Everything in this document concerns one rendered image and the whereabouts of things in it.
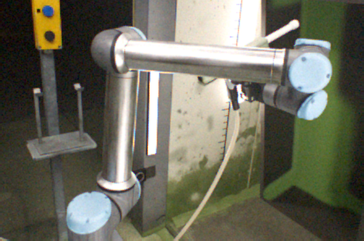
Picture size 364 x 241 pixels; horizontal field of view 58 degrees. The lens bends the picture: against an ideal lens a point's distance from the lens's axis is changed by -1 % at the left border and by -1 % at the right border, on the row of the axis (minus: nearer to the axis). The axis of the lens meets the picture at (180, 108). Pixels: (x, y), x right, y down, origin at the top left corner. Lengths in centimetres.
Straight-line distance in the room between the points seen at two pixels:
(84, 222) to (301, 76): 79
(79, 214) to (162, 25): 110
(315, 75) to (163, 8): 120
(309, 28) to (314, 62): 109
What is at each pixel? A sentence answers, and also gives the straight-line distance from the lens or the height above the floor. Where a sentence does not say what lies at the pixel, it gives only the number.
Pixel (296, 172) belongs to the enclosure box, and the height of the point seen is 53.
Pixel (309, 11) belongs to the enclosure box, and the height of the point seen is 155.
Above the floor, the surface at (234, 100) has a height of 125.
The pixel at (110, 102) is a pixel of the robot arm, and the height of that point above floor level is 124.
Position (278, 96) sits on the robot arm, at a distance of 100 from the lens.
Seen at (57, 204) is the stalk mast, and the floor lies 33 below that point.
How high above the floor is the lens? 162
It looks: 20 degrees down
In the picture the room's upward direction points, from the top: 4 degrees clockwise
